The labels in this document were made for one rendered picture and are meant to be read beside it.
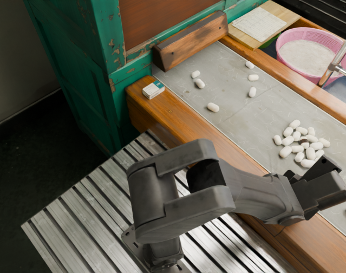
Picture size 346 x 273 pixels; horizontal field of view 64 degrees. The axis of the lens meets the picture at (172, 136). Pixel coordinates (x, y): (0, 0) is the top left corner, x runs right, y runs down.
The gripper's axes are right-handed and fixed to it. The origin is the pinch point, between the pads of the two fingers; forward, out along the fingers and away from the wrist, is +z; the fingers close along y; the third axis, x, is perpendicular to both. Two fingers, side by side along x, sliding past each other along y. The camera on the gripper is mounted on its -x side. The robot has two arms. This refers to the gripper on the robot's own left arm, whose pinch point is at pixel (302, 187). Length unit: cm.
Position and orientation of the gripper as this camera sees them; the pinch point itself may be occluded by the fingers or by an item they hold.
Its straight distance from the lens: 77.5
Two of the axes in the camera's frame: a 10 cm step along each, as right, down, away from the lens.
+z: 5.1, -0.4, 8.6
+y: -6.7, -6.4, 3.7
